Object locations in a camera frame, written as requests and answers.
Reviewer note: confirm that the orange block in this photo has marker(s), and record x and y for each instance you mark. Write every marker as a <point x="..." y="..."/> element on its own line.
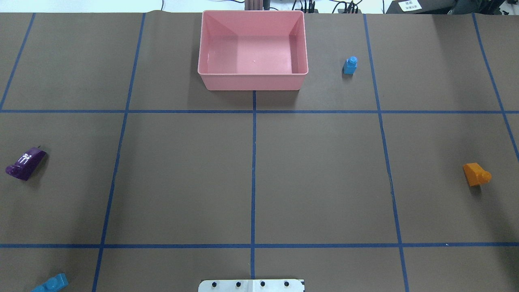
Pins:
<point x="476" y="175"/>

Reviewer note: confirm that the purple block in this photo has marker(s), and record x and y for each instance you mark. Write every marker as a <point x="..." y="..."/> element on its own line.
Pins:
<point x="26" y="164"/>

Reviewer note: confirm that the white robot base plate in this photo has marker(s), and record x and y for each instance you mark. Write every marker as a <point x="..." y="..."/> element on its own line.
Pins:
<point x="252" y="285"/>

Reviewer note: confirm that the long blue block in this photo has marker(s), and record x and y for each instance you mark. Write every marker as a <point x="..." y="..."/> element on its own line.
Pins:
<point x="53" y="284"/>

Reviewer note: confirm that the small blue block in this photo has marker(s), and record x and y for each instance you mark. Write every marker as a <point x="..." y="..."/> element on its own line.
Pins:
<point x="350" y="65"/>

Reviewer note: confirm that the pink plastic box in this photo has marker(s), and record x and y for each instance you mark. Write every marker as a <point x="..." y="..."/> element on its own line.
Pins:
<point x="253" y="50"/>

